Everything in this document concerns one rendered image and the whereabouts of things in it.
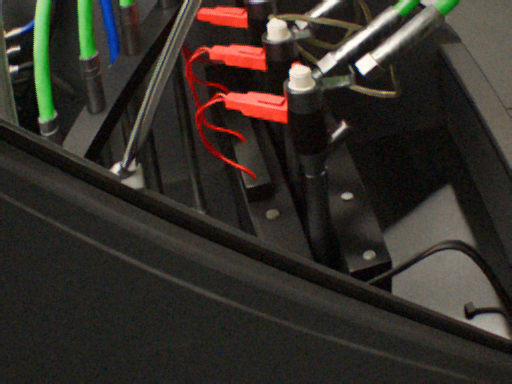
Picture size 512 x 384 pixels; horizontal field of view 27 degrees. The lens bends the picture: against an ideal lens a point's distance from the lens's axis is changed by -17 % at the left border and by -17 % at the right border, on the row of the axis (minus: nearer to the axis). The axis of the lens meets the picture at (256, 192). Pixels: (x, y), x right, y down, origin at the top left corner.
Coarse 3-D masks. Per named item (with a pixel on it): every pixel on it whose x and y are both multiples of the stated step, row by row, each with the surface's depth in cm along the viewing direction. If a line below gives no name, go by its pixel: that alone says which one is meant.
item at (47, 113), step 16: (48, 0) 81; (448, 0) 88; (48, 16) 83; (48, 32) 84; (48, 48) 85; (48, 64) 86; (48, 80) 87; (48, 96) 87; (48, 112) 88; (48, 128) 89
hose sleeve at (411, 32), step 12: (420, 12) 90; (432, 12) 89; (408, 24) 90; (420, 24) 90; (432, 24) 89; (396, 36) 90; (408, 36) 90; (420, 36) 90; (384, 48) 91; (396, 48) 91; (408, 48) 91; (384, 60) 91; (396, 60) 91
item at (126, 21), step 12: (120, 0) 101; (132, 0) 102; (324, 0) 107; (336, 0) 106; (348, 0) 106; (120, 12) 102; (132, 12) 102; (312, 12) 107; (324, 12) 106; (336, 12) 106; (120, 24) 103; (132, 24) 103; (300, 24) 107; (132, 36) 104; (132, 48) 105
